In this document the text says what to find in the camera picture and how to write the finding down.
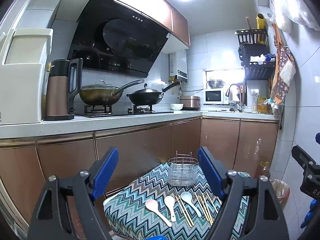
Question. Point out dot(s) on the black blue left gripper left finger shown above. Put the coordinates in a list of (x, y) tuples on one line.
[(52, 218)]

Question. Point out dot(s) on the wooden chopstick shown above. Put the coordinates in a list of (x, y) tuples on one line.
[(207, 210), (184, 210), (212, 203), (202, 208)]

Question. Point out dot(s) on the white ceramic spoon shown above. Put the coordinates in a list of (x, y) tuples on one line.
[(152, 205), (187, 197), (170, 202)]

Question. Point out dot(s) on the kitchen faucet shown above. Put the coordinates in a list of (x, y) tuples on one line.
[(234, 96)]

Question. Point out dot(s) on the waste bin with bag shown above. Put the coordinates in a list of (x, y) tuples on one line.
[(281, 189)]

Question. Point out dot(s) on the blue gloved hand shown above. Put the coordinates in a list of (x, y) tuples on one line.
[(313, 205)]

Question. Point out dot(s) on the oil bottle on floor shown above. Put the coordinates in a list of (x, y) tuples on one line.
[(265, 169)]

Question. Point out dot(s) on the zigzag patterned table cloth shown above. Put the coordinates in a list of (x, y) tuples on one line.
[(130, 219)]

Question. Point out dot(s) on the yellow oil bottle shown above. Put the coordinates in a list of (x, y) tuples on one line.
[(261, 106)]

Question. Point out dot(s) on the gas stove top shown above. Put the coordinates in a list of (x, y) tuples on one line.
[(119, 109)]

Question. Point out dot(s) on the white microwave oven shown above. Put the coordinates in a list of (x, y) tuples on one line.
[(215, 96)]

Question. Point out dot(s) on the brass wok with glass lid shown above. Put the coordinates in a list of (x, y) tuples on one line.
[(104, 94)]

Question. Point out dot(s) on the copper rice cooker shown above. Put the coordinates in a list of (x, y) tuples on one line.
[(190, 102)]

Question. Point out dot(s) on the copper black thermos kettle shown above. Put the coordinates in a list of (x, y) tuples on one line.
[(64, 83)]

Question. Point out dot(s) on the white bowl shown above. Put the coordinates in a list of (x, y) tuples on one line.
[(176, 106)]

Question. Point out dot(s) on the black wok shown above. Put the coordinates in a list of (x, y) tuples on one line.
[(148, 96)]

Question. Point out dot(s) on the hanging patterned apron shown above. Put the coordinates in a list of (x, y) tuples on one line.
[(285, 71)]

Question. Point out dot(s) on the white storage container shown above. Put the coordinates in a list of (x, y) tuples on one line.
[(24, 55)]

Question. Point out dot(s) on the white water heater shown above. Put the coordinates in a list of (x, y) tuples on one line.
[(178, 65)]

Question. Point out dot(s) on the black range hood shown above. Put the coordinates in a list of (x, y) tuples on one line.
[(111, 37)]

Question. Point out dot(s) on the wire utensil holder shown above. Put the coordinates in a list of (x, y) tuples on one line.
[(183, 169)]

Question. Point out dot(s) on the black wall rack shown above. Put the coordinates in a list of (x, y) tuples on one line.
[(253, 51)]

